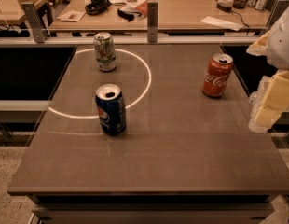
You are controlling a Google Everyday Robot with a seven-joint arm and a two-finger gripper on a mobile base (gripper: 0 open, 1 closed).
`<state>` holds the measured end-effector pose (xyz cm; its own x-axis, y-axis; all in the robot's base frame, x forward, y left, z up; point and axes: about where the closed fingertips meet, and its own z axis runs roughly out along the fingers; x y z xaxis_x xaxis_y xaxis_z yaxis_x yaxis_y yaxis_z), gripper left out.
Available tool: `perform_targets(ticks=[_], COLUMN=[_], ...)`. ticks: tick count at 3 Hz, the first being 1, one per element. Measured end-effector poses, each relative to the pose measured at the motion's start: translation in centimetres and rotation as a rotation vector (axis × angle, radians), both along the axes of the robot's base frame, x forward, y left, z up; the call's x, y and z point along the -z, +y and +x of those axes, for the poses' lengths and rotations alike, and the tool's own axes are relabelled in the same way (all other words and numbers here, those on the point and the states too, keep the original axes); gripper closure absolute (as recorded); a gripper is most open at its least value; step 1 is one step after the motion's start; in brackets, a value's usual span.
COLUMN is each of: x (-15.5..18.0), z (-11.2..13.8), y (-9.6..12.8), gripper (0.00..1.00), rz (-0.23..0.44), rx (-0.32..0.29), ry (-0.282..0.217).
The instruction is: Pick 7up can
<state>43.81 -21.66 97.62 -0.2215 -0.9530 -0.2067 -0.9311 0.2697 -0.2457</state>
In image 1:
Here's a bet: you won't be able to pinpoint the left metal post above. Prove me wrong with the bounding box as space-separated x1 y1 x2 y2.
21 2 47 43

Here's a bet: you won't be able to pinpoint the right metal post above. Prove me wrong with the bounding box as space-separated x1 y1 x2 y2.
263 0 289 33

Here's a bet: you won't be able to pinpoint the clear plastic bottle left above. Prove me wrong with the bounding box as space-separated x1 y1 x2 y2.
248 76 270 133

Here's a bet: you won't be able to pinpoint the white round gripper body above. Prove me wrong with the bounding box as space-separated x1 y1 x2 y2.
266 7 289 69

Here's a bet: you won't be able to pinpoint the wooden back desk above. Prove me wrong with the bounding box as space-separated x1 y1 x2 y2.
49 0 269 32

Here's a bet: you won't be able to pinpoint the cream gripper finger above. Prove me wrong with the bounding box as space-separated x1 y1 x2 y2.
254 70 289 129
246 31 269 56

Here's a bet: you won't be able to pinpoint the dark small bowl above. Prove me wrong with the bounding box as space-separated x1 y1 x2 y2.
233 0 247 9

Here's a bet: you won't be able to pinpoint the magazine on desk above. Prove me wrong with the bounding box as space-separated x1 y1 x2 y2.
120 0 148 18

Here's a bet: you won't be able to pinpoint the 7up soda can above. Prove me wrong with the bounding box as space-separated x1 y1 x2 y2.
94 32 117 72

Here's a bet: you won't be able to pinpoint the paper sheet left desk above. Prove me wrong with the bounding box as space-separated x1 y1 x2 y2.
58 10 85 22

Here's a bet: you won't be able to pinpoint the blue Pepsi can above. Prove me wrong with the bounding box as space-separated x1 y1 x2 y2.
95 84 126 136

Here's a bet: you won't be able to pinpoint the metal post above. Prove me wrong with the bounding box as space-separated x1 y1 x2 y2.
21 2 47 43
263 0 289 33
147 1 158 43

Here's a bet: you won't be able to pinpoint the white paper sheet right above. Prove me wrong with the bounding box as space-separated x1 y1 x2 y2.
201 16 242 31

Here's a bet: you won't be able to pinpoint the black sunglasses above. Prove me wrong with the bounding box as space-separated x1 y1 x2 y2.
117 8 142 22

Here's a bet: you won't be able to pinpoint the red Coca-Cola can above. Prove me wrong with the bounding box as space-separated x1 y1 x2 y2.
202 53 233 98

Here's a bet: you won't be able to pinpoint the middle metal post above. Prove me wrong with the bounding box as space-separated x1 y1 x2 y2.
147 1 158 43

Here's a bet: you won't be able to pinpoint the black power adapter with cable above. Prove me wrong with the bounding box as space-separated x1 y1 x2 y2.
216 3 250 28

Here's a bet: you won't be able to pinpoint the black headphones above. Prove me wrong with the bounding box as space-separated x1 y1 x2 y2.
85 0 108 16

